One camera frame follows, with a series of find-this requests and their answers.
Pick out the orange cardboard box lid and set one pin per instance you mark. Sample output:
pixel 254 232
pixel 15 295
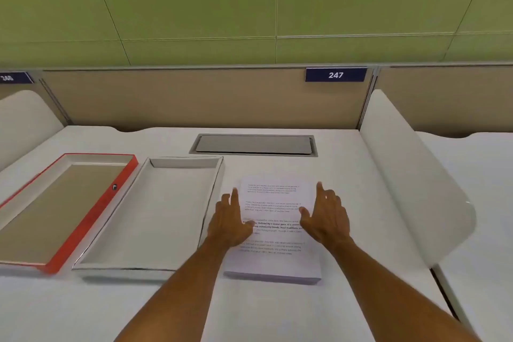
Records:
pixel 52 209

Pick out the stack of printed paper sheets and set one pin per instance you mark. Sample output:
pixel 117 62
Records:
pixel 276 263

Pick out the person's left thumb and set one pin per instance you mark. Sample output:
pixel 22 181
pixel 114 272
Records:
pixel 247 225

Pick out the person's right forearm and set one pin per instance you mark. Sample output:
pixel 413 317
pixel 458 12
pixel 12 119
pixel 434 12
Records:
pixel 392 297

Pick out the person's left hand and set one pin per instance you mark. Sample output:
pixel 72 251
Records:
pixel 226 229

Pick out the white curved desk divider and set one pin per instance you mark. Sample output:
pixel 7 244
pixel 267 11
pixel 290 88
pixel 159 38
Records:
pixel 24 121
pixel 408 177

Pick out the blue desk number sign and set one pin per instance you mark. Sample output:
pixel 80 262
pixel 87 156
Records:
pixel 336 75
pixel 14 78

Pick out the grey metal partition post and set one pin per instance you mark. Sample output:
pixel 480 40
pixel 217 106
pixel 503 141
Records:
pixel 368 101
pixel 54 99

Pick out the person's right hand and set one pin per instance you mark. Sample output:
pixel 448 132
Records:
pixel 330 225

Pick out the white cardboard box tray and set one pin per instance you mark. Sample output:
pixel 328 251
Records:
pixel 152 209

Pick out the person's left forearm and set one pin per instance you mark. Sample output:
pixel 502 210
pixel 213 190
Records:
pixel 180 293

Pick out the person's right thumb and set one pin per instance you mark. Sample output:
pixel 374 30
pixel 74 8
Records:
pixel 306 217

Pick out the beige partition panel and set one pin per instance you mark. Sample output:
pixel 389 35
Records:
pixel 200 99
pixel 449 101

